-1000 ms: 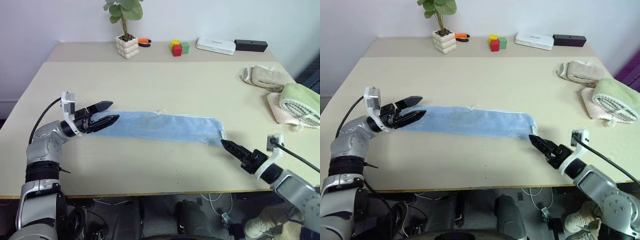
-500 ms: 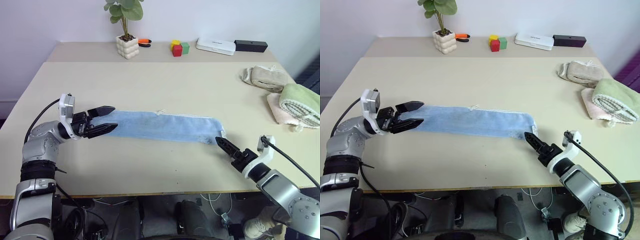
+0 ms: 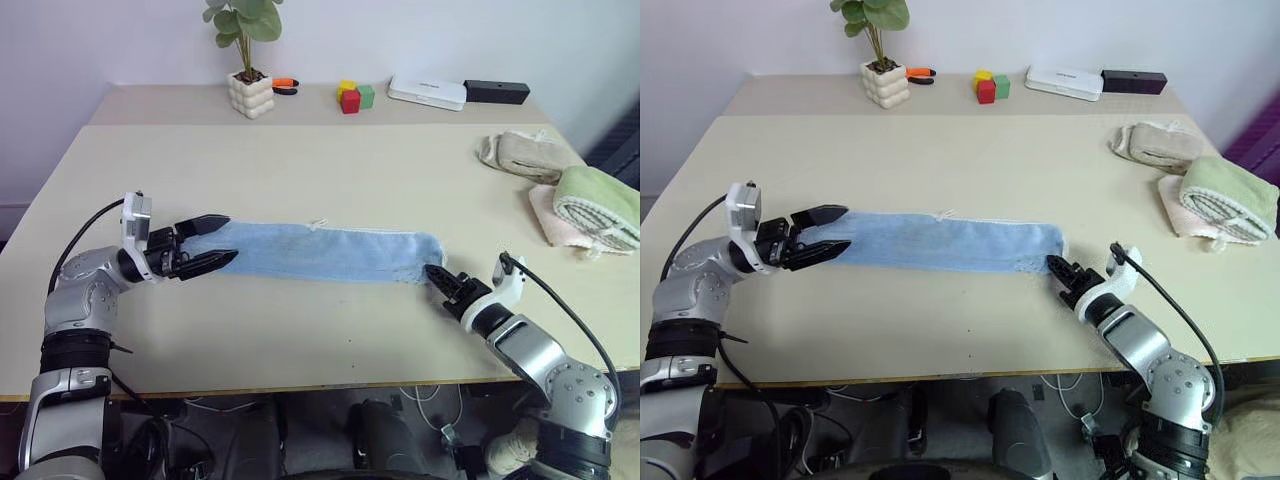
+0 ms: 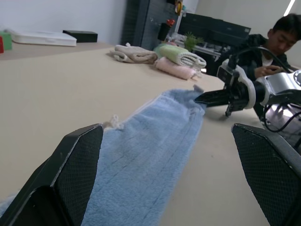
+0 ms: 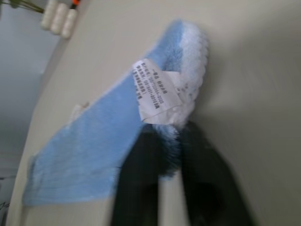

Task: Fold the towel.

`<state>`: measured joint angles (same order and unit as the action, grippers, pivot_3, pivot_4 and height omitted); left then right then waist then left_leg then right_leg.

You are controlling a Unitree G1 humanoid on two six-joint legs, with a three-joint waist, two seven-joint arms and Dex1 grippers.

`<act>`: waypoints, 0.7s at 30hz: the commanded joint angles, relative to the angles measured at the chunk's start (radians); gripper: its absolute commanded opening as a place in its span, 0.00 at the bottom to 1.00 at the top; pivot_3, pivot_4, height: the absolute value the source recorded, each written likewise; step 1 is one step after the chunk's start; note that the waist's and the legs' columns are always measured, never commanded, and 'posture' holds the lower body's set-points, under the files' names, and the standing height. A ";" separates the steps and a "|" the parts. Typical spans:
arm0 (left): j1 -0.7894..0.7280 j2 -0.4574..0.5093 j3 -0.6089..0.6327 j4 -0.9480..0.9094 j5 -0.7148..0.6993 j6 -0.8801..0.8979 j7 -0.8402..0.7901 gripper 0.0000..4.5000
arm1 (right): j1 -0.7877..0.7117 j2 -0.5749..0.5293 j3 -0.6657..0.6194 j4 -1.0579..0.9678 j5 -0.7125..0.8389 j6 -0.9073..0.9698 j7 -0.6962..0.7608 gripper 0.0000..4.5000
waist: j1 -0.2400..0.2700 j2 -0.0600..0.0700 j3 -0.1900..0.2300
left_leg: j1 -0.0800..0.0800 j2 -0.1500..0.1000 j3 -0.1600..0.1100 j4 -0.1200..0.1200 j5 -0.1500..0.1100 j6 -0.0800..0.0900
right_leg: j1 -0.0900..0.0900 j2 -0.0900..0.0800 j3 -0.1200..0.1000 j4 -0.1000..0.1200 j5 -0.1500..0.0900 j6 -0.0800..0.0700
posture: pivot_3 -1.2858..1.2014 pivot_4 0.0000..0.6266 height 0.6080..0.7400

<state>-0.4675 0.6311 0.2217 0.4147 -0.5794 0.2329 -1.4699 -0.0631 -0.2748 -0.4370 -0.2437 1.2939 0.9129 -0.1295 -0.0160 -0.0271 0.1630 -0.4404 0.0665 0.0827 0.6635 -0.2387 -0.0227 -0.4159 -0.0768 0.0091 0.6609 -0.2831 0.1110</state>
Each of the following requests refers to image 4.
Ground black equipment cases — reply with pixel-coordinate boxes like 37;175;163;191
178;13;252;49

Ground flat white box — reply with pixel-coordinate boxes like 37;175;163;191
10;30;78;47

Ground flat black box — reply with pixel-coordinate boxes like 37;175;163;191
62;30;98;43

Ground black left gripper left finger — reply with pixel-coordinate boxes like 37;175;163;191
0;123;104;226

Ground folded beige towel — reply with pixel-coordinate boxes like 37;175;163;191
110;42;158;65

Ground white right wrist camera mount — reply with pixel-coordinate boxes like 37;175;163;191
216;58;257;111

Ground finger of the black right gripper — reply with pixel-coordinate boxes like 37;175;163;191
199;99;230;109
194;89;230;101

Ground folded pink towel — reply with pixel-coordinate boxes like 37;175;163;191
154;57;203;81

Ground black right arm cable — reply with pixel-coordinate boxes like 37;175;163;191
227;46;293;73

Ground small green plant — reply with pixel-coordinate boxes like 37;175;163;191
183;32;205;53

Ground folded green striped towel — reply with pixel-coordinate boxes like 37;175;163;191
153;44;207;70

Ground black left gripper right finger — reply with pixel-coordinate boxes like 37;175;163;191
231;122;301;226

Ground dark grey pegboard cabinet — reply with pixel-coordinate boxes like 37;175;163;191
121;0;182;50

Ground light blue towel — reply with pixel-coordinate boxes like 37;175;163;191
0;85;207;226

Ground green block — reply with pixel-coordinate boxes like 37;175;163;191
0;31;13;51

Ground white ceiling light strip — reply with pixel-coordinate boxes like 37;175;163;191
283;0;296;17

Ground seated man in dark jacket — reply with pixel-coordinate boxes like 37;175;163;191
231;13;301;83

